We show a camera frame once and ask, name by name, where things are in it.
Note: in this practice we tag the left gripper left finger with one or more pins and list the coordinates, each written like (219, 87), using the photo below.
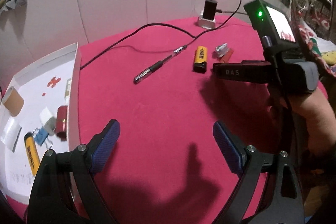
(64, 190)

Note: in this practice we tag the red lighter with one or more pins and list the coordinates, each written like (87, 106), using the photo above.
(224, 53)

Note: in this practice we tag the brown tape roll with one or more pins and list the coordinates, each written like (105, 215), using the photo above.
(13, 101)

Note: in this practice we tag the round rattan chair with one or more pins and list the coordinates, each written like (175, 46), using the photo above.
(315, 22)

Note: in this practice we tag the red table cloth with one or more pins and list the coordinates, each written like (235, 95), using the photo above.
(166, 166)

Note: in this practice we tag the red cap small bottle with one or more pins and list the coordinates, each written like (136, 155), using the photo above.
(61, 120)

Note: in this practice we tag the white partition board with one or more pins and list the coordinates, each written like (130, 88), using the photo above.
(41, 27)

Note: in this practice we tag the white cardboard tray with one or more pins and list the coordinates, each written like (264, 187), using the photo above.
(41, 84)

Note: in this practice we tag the blue binder clip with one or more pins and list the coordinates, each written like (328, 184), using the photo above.
(41, 137)

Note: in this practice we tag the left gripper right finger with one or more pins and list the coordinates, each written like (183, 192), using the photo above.
(281, 200)

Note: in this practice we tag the black adapter in white dock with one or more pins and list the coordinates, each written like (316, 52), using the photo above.
(206, 18)

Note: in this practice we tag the camera box with screen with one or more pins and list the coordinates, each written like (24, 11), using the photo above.
(271, 22)

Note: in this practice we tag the black pen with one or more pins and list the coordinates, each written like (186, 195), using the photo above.
(153, 68)

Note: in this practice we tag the yellow lighter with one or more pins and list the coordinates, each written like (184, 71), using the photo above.
(32, 153)
(200, 60)

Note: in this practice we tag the yellowish dropper bottle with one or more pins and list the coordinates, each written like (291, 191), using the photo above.
(67, 91)

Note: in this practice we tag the white pill bottle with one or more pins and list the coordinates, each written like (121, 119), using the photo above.
(10, 134)

